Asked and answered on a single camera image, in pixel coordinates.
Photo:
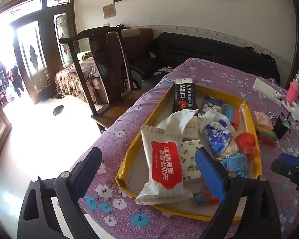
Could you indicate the lemon print tissue pack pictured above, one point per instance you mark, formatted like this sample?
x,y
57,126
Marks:
x,y
190,170

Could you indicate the red label wet wipes pack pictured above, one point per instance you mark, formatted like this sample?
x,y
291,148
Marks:
x,y
165,184

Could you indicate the brown armchair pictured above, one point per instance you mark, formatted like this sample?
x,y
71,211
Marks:
x,y
137,44

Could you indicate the blue orange sponge pack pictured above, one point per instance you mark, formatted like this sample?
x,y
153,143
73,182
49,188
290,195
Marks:
x,y
233,114

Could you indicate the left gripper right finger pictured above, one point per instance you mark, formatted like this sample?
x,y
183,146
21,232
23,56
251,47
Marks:
x,y
260,217

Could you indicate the pink thermos bottle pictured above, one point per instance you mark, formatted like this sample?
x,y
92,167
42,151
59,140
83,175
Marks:
x,y
293,91

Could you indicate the colourful sponge stack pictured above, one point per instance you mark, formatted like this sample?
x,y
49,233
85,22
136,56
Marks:
x,y
266,136

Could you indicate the black motor with gear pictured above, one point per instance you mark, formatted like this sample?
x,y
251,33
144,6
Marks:
x,y
281,124

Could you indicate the blue white plastic bag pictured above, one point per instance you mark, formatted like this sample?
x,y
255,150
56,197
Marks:
x,y
219,134

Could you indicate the purple floral tablecloth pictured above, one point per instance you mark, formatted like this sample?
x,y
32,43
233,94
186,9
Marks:
x,y
121,217

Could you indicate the white cloth bag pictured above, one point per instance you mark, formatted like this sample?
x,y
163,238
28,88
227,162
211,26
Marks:
x,y
177,121

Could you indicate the black box pack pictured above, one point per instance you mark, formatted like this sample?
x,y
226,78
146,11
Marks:
x,y
185,95

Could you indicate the blue towel cloth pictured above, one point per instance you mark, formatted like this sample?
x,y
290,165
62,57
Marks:
x,y
235,164

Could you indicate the yellow rimmed tray box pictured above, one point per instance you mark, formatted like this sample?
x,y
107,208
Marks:
x,y
134,172

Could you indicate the red plastic bag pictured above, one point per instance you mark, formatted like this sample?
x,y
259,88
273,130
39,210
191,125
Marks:
x,y
247,145

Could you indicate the blue white cotton pack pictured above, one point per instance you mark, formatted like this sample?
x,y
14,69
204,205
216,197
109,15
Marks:
x,y
211,103

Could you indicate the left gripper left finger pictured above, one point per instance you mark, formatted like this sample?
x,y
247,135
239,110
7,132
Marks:
x,y
37,216

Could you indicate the black sofa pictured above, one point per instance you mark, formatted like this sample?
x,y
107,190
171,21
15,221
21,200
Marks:
x,y
172,49

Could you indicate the white paper booklet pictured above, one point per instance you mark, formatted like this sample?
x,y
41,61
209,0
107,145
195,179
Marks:
x,y
268,91

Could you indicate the cream tissue pack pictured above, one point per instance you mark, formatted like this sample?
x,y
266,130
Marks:
x,y
191,131

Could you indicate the dark wooden chair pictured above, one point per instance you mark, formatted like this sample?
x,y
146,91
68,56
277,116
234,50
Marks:
x,y
119,90

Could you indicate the white work glove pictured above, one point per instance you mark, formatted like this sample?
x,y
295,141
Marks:
x,y
293,110

